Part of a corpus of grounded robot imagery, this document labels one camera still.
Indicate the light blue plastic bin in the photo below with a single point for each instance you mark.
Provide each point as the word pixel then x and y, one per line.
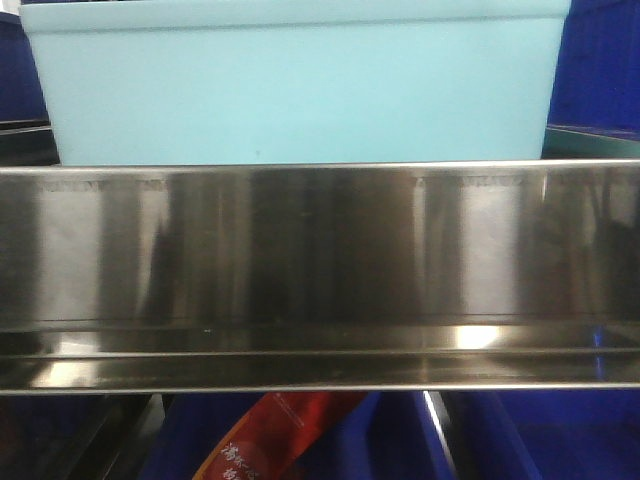
pixel 284 82

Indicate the dark blue bin lower middle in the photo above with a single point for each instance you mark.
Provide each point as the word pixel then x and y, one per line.
pixel 389 436

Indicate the dark blue bin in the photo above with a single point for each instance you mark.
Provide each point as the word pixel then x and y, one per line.
pixel 389 436
pixel 562 434
pixel 597 76
pixel 21 93

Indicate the dark blue bin lower right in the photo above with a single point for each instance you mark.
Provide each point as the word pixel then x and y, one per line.
pixel 562 434

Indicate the dark blue bin upper right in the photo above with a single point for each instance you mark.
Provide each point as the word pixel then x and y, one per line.
pixel 597 76

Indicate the dark blue bin upper left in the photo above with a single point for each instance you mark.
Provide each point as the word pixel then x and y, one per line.
pixel 21 93

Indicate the red snack package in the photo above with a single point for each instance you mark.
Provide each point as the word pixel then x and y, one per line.
pixel 275 432

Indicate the stainless steel shelf rail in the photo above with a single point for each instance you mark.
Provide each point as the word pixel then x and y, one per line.
pixel 480 275

